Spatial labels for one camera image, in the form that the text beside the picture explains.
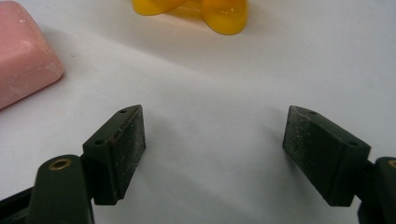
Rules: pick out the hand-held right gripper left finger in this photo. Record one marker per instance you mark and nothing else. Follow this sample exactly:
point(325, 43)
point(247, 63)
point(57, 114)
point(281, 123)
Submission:
point(118, 155)

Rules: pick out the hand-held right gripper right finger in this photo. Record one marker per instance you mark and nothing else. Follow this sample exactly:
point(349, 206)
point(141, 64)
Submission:
point(323, 155)

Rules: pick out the pink soap bar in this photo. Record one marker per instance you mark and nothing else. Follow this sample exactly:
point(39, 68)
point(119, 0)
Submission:
point(21, 53)

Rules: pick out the yellow plastic toy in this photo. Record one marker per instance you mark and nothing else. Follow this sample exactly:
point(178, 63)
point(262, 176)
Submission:
point(218, 14)

